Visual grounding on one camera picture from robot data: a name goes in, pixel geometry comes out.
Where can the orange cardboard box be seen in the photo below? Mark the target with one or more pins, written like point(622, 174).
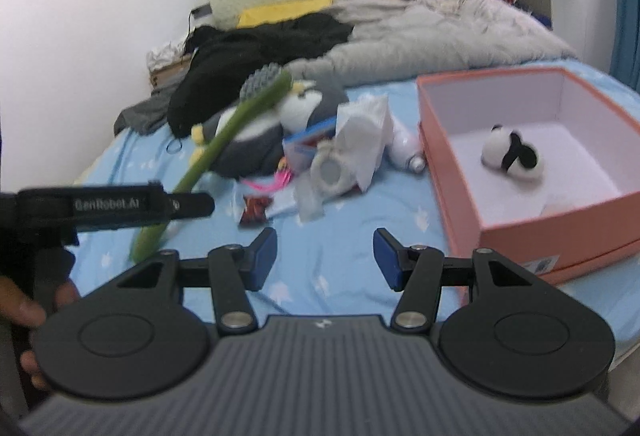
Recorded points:
point(525, 241)

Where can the grey penguin plush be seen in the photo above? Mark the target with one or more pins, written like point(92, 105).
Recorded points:
point(250, 148)

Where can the bed with blue star sheet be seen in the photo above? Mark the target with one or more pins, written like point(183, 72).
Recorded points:
point(340, 236)

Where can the white crumpled cloth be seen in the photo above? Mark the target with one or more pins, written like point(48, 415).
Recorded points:
point(162, 53)

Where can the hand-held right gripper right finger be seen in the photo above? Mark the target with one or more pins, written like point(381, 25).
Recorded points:
point(386, 261)

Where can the red brown snack wrapper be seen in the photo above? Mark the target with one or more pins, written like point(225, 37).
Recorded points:
point(255, 212)

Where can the blue toothpaste box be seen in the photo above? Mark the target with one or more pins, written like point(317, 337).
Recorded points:
point(300, 151)

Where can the person's left hand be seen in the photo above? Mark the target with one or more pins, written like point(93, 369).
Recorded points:
point(22, 311)

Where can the green plush toothbrush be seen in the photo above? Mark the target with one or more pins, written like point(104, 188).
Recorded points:
point(225, 135)

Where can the white bottle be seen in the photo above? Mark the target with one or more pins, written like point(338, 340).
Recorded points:
point(402, 145)

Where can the blue item on shelf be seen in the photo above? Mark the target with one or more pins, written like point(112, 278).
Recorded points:
point(541, 19)

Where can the yellow pillow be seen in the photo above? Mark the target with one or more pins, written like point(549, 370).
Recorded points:
point(280, 10)

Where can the dark grey garment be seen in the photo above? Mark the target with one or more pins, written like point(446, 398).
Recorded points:
point(145, 113)

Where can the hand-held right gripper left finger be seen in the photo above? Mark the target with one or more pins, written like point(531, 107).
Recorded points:
point(264, 258)

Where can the brown cardboard box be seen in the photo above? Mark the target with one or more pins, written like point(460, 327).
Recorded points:
point(167, 73)

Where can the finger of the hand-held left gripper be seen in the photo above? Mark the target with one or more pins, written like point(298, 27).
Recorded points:
point(192, 206)

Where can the white face mask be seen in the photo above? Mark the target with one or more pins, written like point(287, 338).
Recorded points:
point(361, 130)

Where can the black garment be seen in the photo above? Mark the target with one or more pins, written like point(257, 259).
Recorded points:
point(235, 50)

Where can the blue curtain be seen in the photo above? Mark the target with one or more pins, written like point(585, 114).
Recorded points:
point(627, 15)

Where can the grey duvet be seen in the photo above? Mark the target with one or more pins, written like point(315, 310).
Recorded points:
point(425, 30)

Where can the small panda plush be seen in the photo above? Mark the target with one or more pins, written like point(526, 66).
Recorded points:
point(495, 148)

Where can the grey round soft toy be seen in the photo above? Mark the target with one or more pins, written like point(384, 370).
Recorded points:
point(327, 173)

